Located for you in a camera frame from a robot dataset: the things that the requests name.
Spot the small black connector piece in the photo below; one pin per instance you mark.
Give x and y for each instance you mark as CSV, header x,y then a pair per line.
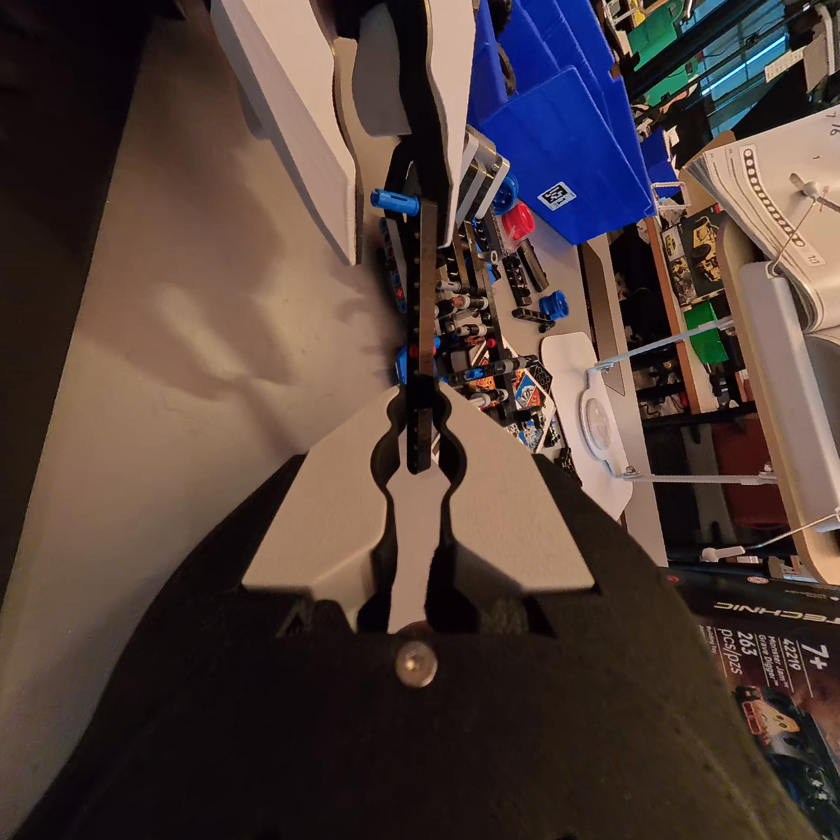
x,y
569,463

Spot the black curved panel piece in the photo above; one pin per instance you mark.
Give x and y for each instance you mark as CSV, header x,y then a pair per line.
x,y
535,266

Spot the grey desk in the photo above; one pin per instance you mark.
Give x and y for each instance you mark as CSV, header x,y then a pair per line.
x,y
197,328

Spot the green box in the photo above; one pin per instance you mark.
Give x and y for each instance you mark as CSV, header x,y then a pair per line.
x,y
705,331

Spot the long black holed beam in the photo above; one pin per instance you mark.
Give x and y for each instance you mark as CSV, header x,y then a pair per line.
x,y
423,315

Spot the white instruction booklet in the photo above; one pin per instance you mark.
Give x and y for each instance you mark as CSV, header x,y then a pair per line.
x,y
774,190

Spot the blue connector pin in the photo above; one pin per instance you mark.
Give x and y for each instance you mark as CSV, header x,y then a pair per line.
x,y
394,199

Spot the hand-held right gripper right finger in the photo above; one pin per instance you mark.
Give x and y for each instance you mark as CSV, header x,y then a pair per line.
x,y
512,525

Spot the wooden shelf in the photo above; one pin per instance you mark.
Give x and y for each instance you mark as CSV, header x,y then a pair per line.
x,y
676,341

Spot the chunky black holed brick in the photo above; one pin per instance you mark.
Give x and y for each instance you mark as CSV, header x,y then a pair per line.
x,y
515,272

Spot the blue storage bin with tag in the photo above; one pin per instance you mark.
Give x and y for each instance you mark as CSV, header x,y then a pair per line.
x,y
571,131

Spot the toy box with yellow car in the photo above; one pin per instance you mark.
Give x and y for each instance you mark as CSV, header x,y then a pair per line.
x,y
695,256

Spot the black toy set box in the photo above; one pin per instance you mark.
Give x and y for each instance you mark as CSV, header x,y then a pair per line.
x,y
774,656

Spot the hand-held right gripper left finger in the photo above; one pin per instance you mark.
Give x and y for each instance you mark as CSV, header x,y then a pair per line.
x,y
321,525

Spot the black angled beam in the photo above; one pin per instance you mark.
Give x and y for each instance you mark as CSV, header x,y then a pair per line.
x,y
528,313

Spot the blue toy wheel hub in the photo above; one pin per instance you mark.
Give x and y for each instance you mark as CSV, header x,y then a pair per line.
x,y
505,195
554,305

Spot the colourful sticker sheet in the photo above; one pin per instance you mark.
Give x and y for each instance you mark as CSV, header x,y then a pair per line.
x,y
528,394

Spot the black studded plate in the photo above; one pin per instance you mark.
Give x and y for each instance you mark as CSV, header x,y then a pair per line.
x,y
538,371

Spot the red toy wheel hub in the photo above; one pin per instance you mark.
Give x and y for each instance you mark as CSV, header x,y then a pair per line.
x,y
518,222

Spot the red container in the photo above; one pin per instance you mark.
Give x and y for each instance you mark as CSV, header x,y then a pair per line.
x,y
748,472

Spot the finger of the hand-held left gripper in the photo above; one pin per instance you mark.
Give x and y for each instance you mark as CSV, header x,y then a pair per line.
x,y
289,98
456,79

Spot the black blue toy car chassis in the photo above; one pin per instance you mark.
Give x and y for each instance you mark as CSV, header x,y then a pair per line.
x,y
469,275

